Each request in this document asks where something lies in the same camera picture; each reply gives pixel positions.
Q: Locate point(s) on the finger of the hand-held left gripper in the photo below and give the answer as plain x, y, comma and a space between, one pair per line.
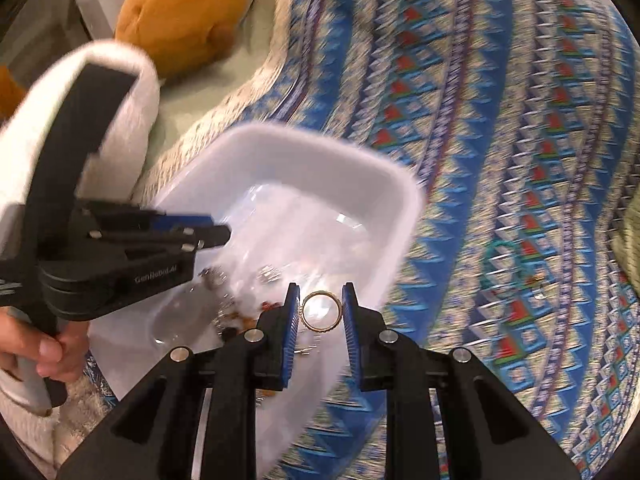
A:
180, 220
210, 239

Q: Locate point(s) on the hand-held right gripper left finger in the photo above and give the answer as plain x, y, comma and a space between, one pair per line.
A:
291, 330

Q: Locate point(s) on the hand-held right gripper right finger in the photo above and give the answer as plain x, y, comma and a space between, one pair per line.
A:
350, 330

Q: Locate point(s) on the small silver flower earring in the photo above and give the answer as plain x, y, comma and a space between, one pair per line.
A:
212, 276

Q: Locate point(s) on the large silver flower earring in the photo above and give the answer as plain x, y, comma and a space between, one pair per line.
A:
268, 275

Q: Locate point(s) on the white plastic container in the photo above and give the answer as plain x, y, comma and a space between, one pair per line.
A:
310, 185

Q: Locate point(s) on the person's left hand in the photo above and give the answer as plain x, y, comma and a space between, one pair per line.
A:
50, 355

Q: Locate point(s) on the white fluffy cloth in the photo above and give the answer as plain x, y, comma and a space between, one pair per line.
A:
135, 110
75, 410

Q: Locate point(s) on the gold hoop earrings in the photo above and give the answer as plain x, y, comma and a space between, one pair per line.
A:
537, 278

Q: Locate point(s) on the orange plush toy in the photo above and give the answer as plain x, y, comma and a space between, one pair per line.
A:
9, 95
190, 15

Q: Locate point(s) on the blue patterned blanket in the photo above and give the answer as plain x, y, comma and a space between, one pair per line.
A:
500, 135

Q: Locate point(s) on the green woven-texture cushion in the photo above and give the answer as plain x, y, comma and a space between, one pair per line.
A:
630, 245

